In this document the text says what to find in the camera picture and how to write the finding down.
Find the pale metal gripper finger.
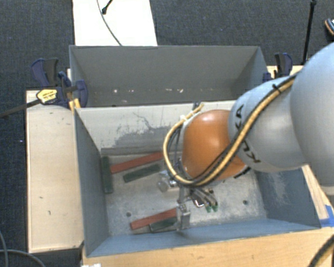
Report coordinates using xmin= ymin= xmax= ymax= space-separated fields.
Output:
xmin=174 ymin=203 xmax=186 ymax=231
xmin=182 ymin=209 xmax=192 ymax=230

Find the dark green flat block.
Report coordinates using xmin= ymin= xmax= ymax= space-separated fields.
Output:
xmin=121 ymin=163 xmax=162 ymax=184
xmin=148 ymin=217 xmax=179 ymax=233
xmin=101 ymin=156 xmax=115 ymax=195

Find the red-brown flat block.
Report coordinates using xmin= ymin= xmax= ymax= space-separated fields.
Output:
xmin=109 ymin=152 xmax=166 ymax=174
xmin=129 ymin=208 xmax=178 ymax=231

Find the grey metal bin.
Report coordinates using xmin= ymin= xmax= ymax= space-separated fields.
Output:
xmin=68 ymin=32 xmax=323 ymax=259

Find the pale wood flat board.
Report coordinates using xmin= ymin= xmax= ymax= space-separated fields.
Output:
xmin=20 ymin=87 xmax=85 ymax=254

